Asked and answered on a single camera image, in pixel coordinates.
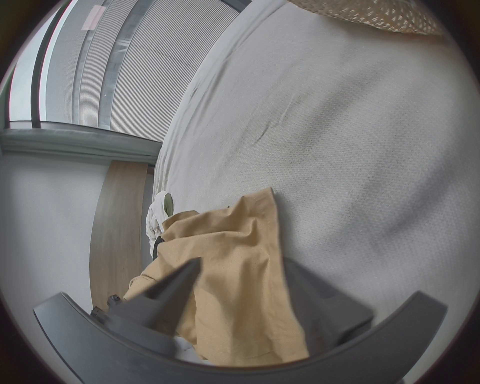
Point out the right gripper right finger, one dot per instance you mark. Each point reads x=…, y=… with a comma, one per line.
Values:
x=330, y=311

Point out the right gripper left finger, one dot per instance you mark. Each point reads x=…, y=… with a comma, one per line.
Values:
x=161, y=300

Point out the tan shorts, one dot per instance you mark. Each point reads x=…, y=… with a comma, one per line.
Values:
x=240, y=270

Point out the bed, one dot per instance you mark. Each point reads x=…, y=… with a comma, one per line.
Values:
x=356, y=150

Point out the round woven basket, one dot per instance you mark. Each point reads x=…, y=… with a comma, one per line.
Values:
x=375, y=15

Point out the pile of clothes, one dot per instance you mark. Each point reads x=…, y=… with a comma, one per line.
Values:
x=155, y=217

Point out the window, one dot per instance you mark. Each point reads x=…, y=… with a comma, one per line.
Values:
x=150, y=75

